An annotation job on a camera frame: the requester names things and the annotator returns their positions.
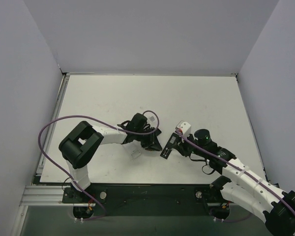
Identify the black battery cover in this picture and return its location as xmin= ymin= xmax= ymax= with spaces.
xmin=155 ymin=128 xmax=162 ymax=136

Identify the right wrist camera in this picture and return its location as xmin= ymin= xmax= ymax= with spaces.
xmin=176 ymin=120 xmax=192 ymax=137

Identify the black remote control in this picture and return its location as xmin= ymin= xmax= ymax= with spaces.
xmin=160 ymin=132 xmax=180 ymax=159

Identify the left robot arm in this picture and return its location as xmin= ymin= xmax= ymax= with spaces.
xmin=59 ymin=113 xmax=162 ymax=203

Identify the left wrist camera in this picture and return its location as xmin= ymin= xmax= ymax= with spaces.
xmin=148 ymin=116 xmax=155 ymax=122

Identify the aluminium frame rail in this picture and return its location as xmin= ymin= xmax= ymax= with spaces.
xmin=19 ymin=73 xmax=96 ymax=207

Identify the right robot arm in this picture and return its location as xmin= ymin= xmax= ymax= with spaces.
xmin=173 ymin=127 xmax=295 ymax=236

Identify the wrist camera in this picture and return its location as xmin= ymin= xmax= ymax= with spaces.
xmin=148 ymin=116 xmax=155 ymax=122
xmin=176 ymin=120 xmax=192 ymax=137

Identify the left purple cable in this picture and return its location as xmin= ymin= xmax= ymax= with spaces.
xmin=38 ymin=110 xmax=161 ymax=195

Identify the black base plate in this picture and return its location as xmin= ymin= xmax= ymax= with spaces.
xmin=62 ymin=183 xmax=230 ymax=218

